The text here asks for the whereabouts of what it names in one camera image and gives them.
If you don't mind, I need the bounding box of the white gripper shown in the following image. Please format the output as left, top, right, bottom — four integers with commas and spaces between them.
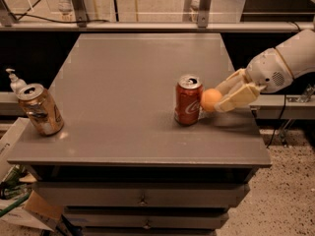
215, 48, 293, 112

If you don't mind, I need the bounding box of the orange fruit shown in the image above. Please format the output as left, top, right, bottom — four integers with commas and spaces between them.
200, 88, 222, 112

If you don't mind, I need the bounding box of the red coke can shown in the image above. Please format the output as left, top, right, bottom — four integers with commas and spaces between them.
175, 74, 203, 126

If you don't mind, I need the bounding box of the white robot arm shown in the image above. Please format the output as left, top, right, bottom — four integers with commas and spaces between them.
214, 29, 315, 112

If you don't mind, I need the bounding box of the gold soda can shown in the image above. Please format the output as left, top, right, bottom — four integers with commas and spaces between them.
17, 84, 64, 136

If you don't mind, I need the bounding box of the grey drawer cabinet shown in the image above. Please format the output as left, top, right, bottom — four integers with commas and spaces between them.
10, 33, 271, 236

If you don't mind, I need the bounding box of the white pump dispenser bottle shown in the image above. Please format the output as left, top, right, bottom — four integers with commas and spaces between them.
6, 68, 27, 93

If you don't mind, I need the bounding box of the white cardboard box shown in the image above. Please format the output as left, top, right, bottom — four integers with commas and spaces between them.
0, 118, 62, 231

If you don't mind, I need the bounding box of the green bottle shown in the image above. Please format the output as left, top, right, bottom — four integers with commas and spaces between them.
0, 165, 26, 200

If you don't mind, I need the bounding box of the metal railing frame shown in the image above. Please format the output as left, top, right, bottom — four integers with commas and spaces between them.
0, 0, 315, 33

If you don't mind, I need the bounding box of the black cable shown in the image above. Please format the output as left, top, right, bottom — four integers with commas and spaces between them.
9, 0, 111, 25

